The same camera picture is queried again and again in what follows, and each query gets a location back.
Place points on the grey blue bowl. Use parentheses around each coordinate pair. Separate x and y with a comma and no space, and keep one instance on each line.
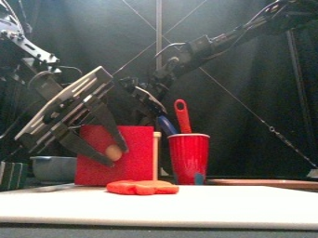
(54,169)

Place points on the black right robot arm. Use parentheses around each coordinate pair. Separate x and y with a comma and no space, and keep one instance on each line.
(215,43)

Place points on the red dough slab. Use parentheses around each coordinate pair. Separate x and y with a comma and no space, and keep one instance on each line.
(143,187)

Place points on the vertical metal frame pole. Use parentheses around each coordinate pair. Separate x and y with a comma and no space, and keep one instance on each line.
(159,28)

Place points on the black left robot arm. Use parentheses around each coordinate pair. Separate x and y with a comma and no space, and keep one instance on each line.
(25,47)

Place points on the green striped sponge block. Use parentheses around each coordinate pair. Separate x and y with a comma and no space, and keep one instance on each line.
(12,175)

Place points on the dark slanted frame pole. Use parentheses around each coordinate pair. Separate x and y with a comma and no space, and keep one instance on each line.
(298,93)

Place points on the red plastic cup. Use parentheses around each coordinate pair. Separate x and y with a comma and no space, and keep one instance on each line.
(188,158)

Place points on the round wooden drawer knob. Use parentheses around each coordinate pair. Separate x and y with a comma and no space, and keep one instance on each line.
(114,152)

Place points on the white cutting board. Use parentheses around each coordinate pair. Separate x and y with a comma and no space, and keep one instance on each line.
(186,206)

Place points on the red drawer box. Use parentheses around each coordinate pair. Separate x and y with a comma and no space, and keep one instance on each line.
(136,155)

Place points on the thin wooden post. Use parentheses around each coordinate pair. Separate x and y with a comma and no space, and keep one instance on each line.
(156,155)

